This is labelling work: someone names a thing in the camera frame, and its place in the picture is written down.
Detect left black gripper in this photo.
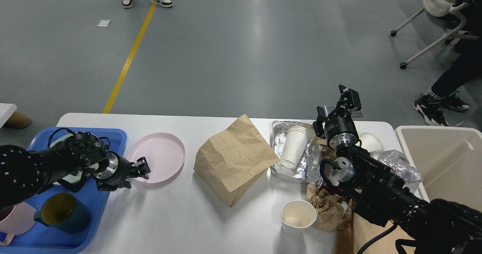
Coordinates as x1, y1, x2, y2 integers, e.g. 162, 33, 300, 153
92, 152, 151, 191

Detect white side table corner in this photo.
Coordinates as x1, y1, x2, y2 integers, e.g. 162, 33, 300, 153
0, 103, 17, 128

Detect pink mug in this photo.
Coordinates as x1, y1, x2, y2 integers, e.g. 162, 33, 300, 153
0, 202, 36, 246

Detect white paper cup back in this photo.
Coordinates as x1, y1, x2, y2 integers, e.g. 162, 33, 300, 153
360, 132, 384, 153

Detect white paper cup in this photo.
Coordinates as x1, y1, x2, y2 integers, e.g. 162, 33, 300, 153
281, 200, 318, 237
360, 132, 384, 153

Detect crumpled clear plastic wrap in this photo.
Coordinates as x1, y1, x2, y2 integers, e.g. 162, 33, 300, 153
370, 150, 423, 193

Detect person with tan boot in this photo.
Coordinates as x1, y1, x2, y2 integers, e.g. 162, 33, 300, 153
4, 112, 31, 129

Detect person in dark clothes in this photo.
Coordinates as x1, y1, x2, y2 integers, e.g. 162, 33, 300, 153
412, 0, 482, 127

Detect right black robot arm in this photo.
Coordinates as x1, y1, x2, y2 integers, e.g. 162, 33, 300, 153
312, 85, 482, 254

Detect green plate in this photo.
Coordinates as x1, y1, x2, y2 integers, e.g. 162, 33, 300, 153
47, 133, 82, 184

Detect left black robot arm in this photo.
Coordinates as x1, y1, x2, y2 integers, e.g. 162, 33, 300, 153
0, 129, 151, 211

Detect office chair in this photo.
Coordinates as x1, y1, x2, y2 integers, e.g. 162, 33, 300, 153
390, 0, 481, 70

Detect crumpled brown paper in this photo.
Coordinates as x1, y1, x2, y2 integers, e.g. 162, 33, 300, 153
306, 137, 349, 233

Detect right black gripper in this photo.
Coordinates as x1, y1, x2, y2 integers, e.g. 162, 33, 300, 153
312, 85, 363, 149

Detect flat brown paper sheet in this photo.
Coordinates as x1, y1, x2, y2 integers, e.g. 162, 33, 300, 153
332, 201, 413, 254

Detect stacked white paper cups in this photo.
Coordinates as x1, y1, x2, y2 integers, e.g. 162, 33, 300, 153
279, 125, 312, 169

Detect beige plastic bin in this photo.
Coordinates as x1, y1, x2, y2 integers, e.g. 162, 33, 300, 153
395, 126, 482, 210

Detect brown paper bag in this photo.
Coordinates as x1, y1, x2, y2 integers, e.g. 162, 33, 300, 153
194, 114, 279, 207

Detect blue plastic tray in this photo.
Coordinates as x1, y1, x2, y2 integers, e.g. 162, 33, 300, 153
0, 127, 127, 254

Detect white paper cup front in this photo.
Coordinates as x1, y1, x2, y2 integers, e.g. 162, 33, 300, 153
281, 200, 318, 237

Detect aluminium foil tray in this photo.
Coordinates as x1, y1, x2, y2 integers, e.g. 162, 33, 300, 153
270, 121, 322, 186

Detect dark teal mug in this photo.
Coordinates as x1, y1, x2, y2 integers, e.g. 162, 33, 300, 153
34, 193, 91, 234

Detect pink plate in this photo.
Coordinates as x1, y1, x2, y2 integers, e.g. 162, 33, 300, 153
126, 133, 186, 184

